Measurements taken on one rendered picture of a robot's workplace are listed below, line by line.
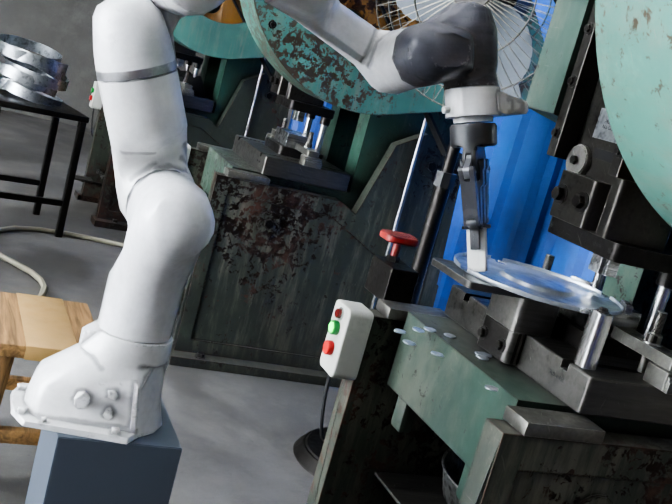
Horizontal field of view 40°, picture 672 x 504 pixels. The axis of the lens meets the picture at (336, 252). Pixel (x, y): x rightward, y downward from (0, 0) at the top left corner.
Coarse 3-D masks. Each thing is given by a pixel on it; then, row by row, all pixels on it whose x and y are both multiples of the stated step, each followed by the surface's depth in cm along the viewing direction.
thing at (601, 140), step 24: (600, 96) 157; (600, 120) 156; (600, 144) 155; (576, 168) 158; (600, 168) 154; (552, 192) 158; (576, 192) 154; (600, 192) 150; (624, 192) 149; (576, 216) 153; (600, 216) 152; (624, 216) 150; (648, 216) 152; (624, 240) 152; (648, 240) 153
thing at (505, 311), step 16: (448, 272) 150; (464, 272) 151; (480, 288) 145; (496, 288) 146; (496, 304) 158; (512, 304) 154; (528, 304) 152; (544, 304) 153; (496, 320) 157; (512, 320) 153; (528, 320) 153; (544, 320) 154; (480, 336) 159; (496, 336) 156; (512, 336) 153; (544, 336) 155; (496, 352) 156; (512, 352) 153
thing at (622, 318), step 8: (608, 296) 165; (560, 312) 163; (568, 312) 161; (576, 312) 159; (632, 312) 156; (576, 320) 158; (584, 320) 157; (616, 320) 156; (624, 320) 156; (632, 320) 157; (632, 328) 157
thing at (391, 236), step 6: (384, 234) 182; (390, 234) 180; (396, 234) 181; (402, 234) 184; (408, 234) 186; (390, 240) 180; (396, 240) 180; (402, 240) 180; (408, 240) 181; (414, 240) 181; (396, 246) 183; (414, 246) 182; (396, 252) 183
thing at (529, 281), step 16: (464, 256) 164; (480, 272) 153; (496, 272) 157; (512, 272) 158; (528, 272) 162; (544, 272) 171; (512, 288) 144; (528, 288) 151; (544, 288) 152; (560, 288) 155; (576, 288) 163; (592, 288) 166; (560, 304) 143; (576, 304) 148; (592, 304) 152; (608, 304) 156
